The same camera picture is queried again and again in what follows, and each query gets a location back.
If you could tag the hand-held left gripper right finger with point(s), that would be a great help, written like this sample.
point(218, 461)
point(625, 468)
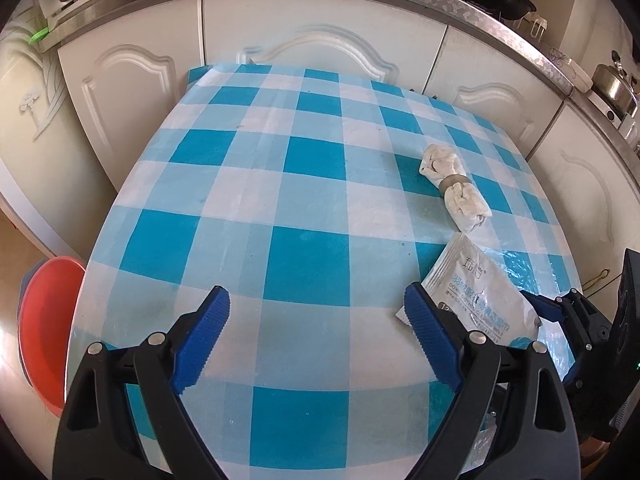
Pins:
point(432, 335)

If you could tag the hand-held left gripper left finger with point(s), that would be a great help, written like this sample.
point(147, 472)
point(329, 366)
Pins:
point(202, 340)

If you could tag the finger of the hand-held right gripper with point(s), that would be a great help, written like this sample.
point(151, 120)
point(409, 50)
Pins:
point(575, 367)
point(545, 307)

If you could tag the white wet wipes packet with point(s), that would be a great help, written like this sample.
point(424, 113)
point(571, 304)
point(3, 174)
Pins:
point(470, 290)

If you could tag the red plastic basin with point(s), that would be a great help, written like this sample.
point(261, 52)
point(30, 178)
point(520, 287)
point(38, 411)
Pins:
point(45, 335)

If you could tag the white rolled cloth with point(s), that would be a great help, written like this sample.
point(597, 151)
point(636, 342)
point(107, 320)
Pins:
point(467, 205)

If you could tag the blue checked tablecloth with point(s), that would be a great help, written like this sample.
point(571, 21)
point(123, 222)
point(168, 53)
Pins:
point(300, 210)

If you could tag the white hot plate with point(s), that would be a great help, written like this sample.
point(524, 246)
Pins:
point(602, 107)

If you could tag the steel kettle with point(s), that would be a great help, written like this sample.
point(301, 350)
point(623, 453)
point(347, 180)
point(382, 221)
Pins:
point(615, 85)

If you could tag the white flower-print dish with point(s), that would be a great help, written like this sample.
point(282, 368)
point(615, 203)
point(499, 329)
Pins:
point(570, 67)

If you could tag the white flower-embossed door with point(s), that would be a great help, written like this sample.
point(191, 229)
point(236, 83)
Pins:
point(40, 160)

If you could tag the green plastic clip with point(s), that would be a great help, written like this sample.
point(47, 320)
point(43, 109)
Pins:
point(40, 36)

